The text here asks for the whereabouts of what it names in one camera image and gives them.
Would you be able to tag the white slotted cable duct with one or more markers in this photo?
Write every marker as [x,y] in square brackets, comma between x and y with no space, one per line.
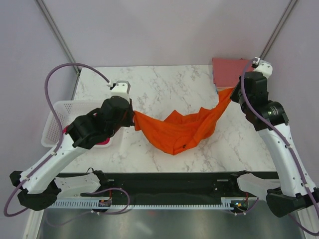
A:
[99,204]

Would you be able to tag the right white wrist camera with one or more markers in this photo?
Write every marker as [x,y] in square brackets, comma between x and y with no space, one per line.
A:
[262,66]

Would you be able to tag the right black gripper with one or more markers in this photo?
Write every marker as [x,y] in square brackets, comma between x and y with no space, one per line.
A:
[235,96]

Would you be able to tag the aluminium frame post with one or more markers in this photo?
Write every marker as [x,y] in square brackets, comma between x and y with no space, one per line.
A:
[55,30]
[279,26]

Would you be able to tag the magenta t-shirt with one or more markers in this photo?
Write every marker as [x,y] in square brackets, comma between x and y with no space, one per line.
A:
[101,143]

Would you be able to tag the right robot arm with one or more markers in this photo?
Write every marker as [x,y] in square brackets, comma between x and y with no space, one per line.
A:
[295,190]

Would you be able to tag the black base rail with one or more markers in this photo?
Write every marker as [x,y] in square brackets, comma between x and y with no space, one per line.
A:
[167,188]

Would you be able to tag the right aluminium frame post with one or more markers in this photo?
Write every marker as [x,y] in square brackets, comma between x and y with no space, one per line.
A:
[279,26]

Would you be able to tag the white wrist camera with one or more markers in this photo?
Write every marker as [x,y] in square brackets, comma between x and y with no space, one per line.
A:
[262,66]
[120,88]

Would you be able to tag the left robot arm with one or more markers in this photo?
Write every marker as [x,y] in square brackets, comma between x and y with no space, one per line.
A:
[40,186]

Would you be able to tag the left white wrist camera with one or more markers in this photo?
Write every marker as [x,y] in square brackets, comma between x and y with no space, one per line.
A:
[120,88]

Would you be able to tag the left aluminium frame post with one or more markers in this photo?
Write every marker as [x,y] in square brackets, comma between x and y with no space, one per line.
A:
[55,30]

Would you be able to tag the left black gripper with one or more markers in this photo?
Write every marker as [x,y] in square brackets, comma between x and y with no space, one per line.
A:
[130,122]

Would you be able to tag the folded pink t-shirt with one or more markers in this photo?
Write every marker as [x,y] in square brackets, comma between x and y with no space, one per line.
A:
[226,71]

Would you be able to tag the orange t-shirt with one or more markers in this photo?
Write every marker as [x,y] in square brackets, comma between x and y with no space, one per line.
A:
[178,133]

